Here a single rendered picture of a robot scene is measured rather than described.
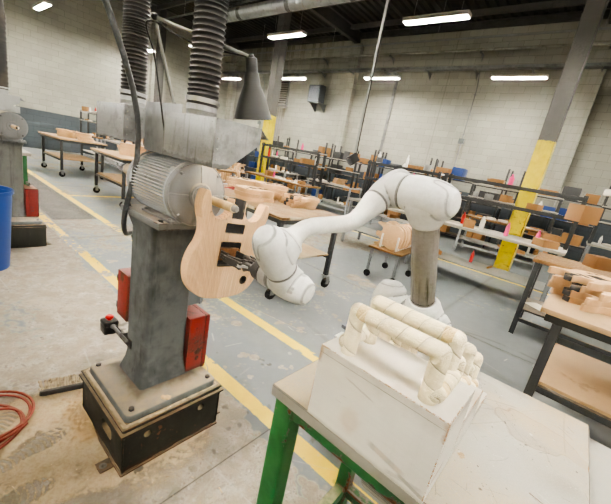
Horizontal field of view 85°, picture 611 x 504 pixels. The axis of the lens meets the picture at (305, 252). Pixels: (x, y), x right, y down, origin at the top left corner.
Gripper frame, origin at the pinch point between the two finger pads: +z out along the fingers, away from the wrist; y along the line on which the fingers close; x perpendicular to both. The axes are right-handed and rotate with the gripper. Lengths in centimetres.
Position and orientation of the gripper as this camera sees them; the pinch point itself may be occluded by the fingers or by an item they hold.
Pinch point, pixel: (229, 254)
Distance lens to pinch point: 133.0
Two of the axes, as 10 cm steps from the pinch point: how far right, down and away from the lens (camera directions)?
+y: 6.2, 0.2, 7.9
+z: -7.5, -3.0, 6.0
